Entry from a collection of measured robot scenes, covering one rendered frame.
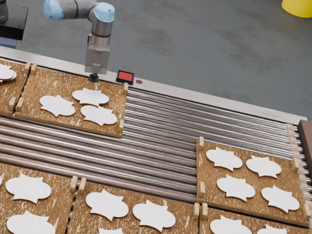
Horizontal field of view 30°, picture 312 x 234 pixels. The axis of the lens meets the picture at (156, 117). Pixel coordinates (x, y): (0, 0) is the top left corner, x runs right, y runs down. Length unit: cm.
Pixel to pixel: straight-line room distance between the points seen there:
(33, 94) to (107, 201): 63
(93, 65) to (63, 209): 62
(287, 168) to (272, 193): 20
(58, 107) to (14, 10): 80
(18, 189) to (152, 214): 44
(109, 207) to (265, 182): 65
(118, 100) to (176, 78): 216
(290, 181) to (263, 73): 281
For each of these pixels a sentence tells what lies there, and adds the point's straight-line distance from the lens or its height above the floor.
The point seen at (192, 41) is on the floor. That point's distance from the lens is 516.
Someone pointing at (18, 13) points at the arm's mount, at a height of 93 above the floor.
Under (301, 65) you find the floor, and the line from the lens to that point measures 542.
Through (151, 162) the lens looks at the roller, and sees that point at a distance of 216.
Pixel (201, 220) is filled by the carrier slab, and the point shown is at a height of 94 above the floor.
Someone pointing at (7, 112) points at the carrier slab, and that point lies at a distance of 223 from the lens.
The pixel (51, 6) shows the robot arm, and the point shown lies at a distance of 217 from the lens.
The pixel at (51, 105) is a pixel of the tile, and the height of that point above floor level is 94.
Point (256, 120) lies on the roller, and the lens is 260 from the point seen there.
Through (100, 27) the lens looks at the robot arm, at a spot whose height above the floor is 128.
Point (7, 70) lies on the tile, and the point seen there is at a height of 97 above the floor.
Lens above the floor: 226
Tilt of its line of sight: 34 degrees down
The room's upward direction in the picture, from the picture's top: 17 degrees clockwise
